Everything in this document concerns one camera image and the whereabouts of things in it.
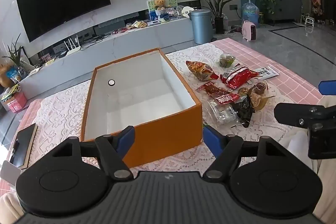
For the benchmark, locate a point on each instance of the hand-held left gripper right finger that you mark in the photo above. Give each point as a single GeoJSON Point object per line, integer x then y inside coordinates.
{"type": "Point", "coordinates": [212, 140]}

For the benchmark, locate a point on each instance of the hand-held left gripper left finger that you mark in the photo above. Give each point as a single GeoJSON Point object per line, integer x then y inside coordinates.
{"type": "Point", "coordinates": [128, 138]}

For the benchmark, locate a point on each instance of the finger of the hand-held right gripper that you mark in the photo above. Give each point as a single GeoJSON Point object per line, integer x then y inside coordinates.
{"type": "Point", "coordinates": [288, 112]}
{"type": "Point", "coordinates": [327, 87]}

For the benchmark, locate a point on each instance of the clear snack packet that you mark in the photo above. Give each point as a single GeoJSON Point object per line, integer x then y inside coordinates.
{"type": "Point", "coordinates": [220, 113]}

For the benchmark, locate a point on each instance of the yellow-brown snack packet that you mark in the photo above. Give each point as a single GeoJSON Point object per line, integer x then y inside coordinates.
{"type": "Point", "coordinates": [260, 98]}

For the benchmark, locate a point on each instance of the orange cardboard box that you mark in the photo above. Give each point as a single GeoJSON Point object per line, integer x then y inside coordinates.
{"type": "Point", "coordinates": [162, 140]}

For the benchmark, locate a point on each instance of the white snack packet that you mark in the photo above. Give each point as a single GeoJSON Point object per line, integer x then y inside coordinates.
{"type": "Point", "coordinates": [269, 72]}

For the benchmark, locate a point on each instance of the dark red meat packet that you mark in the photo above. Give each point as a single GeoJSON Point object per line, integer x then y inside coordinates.
{"type": "Point", "coordinates": [220, 96]}

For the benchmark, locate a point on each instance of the black snack packet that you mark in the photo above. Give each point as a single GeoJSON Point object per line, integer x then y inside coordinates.
{"type": "Point", "coordinates": [244, 108]}

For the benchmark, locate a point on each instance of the red foil snack packet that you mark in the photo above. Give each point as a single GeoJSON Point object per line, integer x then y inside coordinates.
{"type": "Point", "coordinates": [239, 78]}

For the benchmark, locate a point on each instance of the orange stick snack packet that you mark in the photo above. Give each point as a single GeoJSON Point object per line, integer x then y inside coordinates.
{"type": "Point", "coordinates": [200, 70]}

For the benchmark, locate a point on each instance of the green snack packet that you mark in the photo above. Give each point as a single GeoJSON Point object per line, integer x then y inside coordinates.
{"type": "Point", "coordinates": [227, 60]}

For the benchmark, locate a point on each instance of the beige cloth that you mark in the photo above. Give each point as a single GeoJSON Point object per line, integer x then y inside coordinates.
{"type": "Point", "coordinates": [299, 150]}

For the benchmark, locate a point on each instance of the pink checked tablecloth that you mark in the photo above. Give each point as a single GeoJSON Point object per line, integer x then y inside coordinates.
{"type": "Point", "coordinates": [288, 77]}

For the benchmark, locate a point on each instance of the white lace tablecloth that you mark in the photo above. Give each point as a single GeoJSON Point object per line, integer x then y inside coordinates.
{"type": "Point", "coordinates": [65, 103]}

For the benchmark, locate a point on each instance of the pink space heater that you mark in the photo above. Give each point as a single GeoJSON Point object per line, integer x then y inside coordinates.
{"type": "Point", "coordinates": [250, 31]}

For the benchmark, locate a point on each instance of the white television console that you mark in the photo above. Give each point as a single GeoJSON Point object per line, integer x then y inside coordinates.
{"type": "Point", "coordinates": [131, 43]}

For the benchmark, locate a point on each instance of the white router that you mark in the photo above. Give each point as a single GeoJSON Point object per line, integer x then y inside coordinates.
{"type": "Point", "coordinates": [72, 49]}

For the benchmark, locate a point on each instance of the black notebook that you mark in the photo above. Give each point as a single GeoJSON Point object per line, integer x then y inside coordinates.
{"type": "Point", "coordinates": [23, 145]}

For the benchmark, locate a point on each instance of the blue water jug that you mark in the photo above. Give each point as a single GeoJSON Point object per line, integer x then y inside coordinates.
{"type": "Point", "coordinates": [250, 12]}

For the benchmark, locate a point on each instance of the yellow snack packets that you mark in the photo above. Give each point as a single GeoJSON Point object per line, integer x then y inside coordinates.
{"type": "Point", "coordinates": [137, 24]}

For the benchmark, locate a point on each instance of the blue pedal trash can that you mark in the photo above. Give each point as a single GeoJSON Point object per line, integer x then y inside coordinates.
{"type": "Point", "coordinates": [201, 27]}

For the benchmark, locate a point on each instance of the pink storage box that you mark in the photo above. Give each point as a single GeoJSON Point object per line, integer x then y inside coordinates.
{"type": "Point", "coordinates": [16, 102]}

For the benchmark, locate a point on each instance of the blue and white mug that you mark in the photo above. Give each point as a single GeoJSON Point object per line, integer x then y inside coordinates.
{"type": "Point", "coordinates": [164, 19]}

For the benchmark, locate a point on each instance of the silver laptop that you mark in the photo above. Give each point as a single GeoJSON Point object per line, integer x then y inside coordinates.
{"type": "Point", "coordinates": [9, 174]}

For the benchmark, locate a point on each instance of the long-leaf potted plant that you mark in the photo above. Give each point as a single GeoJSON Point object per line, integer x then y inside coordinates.
{"type": "Point", "coordinates": [218, 6]}

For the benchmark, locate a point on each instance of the orange round vase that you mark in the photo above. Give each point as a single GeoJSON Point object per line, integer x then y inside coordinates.
{"type": "Point", "coordinates": [5, 77]}

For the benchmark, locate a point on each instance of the brown teddy bear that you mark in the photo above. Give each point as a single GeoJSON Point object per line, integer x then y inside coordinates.
{"type": "Point", "coordinates": [159, 4]}

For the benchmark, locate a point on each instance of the small potted grass plant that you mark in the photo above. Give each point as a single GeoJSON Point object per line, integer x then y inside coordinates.
{"type": "Point", "coordinates": [15, 53]}

